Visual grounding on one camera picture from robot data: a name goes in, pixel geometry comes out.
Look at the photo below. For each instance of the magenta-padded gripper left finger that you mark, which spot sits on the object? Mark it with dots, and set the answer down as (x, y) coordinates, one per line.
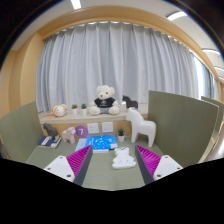
(63, 166)

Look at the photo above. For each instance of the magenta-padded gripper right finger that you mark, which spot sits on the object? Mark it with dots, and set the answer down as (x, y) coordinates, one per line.
(163, 166)

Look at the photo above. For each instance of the dark navy book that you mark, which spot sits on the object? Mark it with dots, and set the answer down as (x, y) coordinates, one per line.
(48, 141)

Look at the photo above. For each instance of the pink horse figurine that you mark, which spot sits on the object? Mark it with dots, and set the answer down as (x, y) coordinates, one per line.
(69, 136)

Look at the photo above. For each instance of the dark grey horse figurine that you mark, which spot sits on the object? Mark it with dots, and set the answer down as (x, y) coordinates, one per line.
(50, 130)

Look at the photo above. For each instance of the white bear-shaped power strip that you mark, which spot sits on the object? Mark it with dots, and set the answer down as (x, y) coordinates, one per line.
(124, 161)

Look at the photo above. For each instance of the round purple number sign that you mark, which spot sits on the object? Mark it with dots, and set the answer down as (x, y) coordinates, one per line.
(81, 131)

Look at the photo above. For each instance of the green partition panel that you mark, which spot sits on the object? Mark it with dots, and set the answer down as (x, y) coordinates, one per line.
(181, 128)
(18, 133)
(218, 113)

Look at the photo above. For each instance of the large white horse figurine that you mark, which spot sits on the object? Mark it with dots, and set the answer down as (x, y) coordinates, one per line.
(141, 128)

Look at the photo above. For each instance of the bright blue book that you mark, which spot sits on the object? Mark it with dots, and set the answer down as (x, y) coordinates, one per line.
(101, 141)

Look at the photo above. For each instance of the small potted plant white pot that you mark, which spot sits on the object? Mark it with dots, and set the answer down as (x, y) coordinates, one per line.
(121, 138)
(74, 111)
(84, 111)

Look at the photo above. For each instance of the small round cream plush toy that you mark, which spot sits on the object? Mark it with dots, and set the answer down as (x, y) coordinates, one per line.
(59, 110)

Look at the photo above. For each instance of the black horse figurine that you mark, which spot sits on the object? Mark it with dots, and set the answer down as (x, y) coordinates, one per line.
(131, 103)

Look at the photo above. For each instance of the cream teddy bear black shirt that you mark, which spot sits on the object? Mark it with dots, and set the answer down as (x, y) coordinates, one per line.
(105, 92)

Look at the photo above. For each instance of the light grey curtain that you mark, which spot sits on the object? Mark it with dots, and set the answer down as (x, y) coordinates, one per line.
(133, 60)

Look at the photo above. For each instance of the white ceiling light strips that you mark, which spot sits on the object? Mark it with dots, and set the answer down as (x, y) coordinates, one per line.
(76, 4)

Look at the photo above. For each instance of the white wall socket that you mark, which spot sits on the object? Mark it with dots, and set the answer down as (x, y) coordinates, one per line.
(93, 128)
(107, 127)

